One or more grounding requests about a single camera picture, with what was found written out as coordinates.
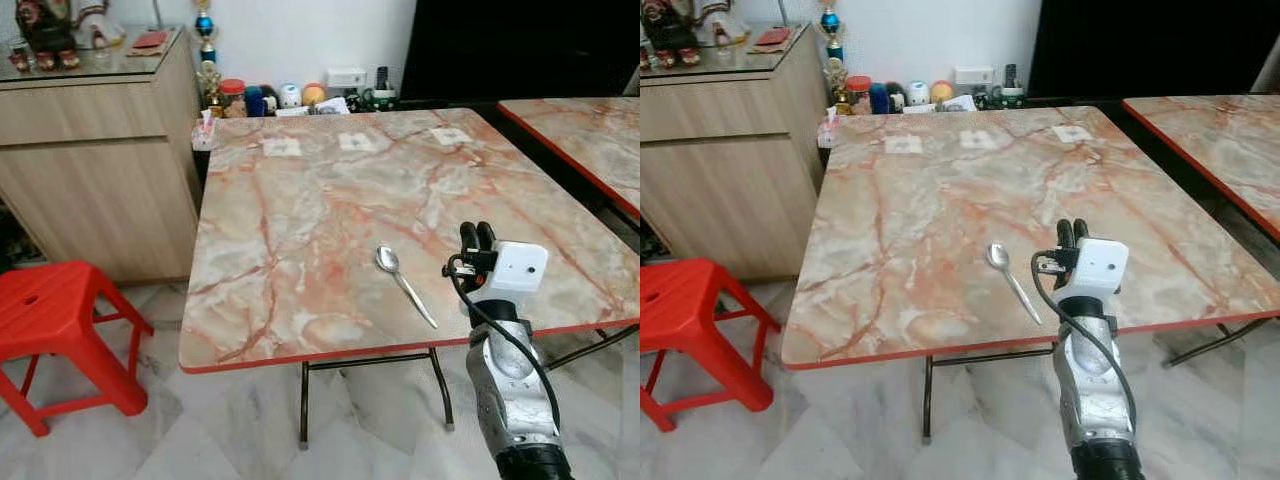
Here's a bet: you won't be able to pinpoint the dark figurine statue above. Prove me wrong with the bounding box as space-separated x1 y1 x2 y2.
640 0 706 68
10 0 81 72

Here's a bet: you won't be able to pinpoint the white figurine statue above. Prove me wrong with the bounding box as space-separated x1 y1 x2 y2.
703 0 753 48
76 0 128 51

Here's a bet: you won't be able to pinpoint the red plastic stool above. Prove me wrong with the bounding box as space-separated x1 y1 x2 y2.
640 257 782 434
0 260 155 438

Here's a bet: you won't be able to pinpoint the gold and blue trophy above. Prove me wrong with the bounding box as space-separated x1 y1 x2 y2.
192 0 224 112
817 0 850 108

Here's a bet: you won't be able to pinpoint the black television screen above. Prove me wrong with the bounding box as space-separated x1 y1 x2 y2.
399 0 641 102
1027 0 1265 99

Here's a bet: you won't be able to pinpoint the marble pattern folding table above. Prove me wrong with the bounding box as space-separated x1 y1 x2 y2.
178 107 641 451
780 104 1280 447

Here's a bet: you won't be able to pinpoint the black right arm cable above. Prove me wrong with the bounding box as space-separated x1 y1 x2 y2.
444 254 564 441
1031 250 1139 431

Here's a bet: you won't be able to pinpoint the light wooden cabinet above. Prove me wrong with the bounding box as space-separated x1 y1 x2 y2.
640 24 830 283
0 27 202 287

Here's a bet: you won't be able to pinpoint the silver metal spoon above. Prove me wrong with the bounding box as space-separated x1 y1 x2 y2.
986 242 1043 326
375 245 440 330

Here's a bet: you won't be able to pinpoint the white paper sheets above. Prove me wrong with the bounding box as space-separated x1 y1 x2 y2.
274 96 352 118
902 94 977 114

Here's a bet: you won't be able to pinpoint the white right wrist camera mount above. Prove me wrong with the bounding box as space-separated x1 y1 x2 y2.
1059 236 1130 313
477 240 550 322

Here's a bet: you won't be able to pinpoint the marble table with red edge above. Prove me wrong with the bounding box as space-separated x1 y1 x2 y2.
496 96 641 222
1121 94 1280 243

